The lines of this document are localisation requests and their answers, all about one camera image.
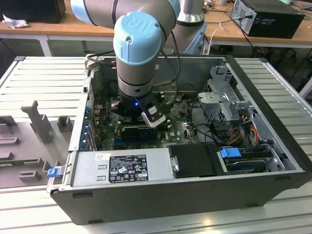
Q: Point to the grey power supply unit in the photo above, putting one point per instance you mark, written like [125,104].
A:
[85,168]

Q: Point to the black desktop computer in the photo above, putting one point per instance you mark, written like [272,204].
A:
[275,22]

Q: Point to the green RAM stick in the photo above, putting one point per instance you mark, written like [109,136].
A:
[9,162]

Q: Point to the grey parts rack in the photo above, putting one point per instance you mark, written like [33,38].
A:
[24,151]

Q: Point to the pale blue teach pendant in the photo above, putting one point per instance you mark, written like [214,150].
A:
[198,39]

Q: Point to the large black box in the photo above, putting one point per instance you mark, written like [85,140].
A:
[31,9]

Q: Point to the grey plastic case latch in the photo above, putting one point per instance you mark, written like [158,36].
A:
[90,64]

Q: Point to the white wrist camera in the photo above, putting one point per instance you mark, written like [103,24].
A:
[153,110]

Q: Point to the small black graphics card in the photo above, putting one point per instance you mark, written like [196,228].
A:
[136,135]

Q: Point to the white cup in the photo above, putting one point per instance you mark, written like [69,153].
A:
[223,2]

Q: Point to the blue case latch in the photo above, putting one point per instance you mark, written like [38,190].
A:
[53,172]

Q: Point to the grey metal drive cage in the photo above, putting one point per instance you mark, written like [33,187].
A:
[212,98]

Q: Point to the green motherboard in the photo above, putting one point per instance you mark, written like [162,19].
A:
[180,126]

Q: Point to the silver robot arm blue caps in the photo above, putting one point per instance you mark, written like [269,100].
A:
[136,78]

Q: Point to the hard disk in blue carrier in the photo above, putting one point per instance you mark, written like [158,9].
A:
[230,154]

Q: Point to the crumpled white paper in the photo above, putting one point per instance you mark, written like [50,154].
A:
[14,22]

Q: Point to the black plastic shroud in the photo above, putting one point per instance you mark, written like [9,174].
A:
[195,161]

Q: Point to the mint green object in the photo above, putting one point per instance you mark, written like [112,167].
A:
[289,1]

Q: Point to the black open PC case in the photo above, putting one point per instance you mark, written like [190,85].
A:
[170,202]

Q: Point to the white metal frame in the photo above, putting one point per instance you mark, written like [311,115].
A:
[307,85]

